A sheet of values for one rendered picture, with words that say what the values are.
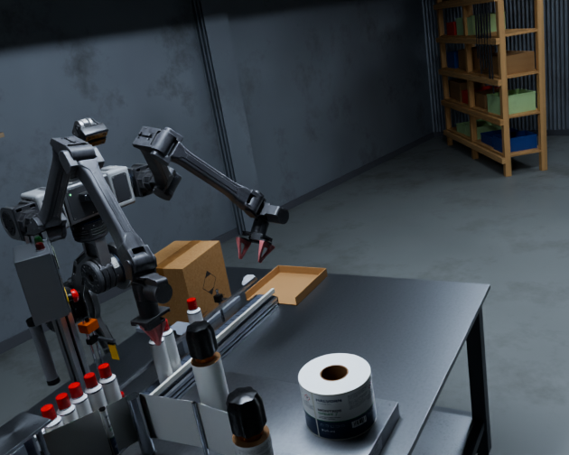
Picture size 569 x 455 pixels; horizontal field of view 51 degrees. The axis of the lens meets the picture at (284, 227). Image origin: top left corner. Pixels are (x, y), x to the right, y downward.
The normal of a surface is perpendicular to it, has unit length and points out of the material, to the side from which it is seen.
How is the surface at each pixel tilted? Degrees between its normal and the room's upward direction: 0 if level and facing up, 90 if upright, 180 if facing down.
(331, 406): 90
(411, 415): 0
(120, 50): 90
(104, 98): 90
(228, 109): 90
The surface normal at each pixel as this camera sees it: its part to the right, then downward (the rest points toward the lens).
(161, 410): -0.42, 0.36
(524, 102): 0.07, 0.31
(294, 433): -0.16, -0.94
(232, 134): 0.74, 0.09
